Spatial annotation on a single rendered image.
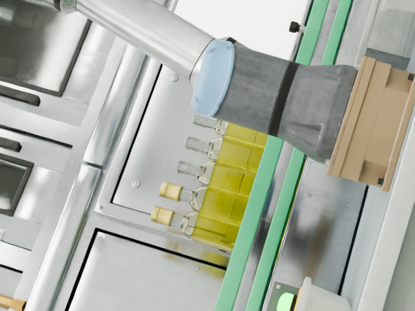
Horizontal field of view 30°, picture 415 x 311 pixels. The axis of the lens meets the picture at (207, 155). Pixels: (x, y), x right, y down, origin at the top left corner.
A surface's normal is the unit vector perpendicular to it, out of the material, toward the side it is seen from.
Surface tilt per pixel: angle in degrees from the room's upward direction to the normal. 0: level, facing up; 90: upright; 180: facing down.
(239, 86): 90
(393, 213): 90
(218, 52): 88
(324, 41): 90
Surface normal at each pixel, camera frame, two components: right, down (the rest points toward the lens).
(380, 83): -0.15, 0.01
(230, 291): -0.05, -0.33
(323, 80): -0.26, -0.58
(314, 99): -0.38, -0.23
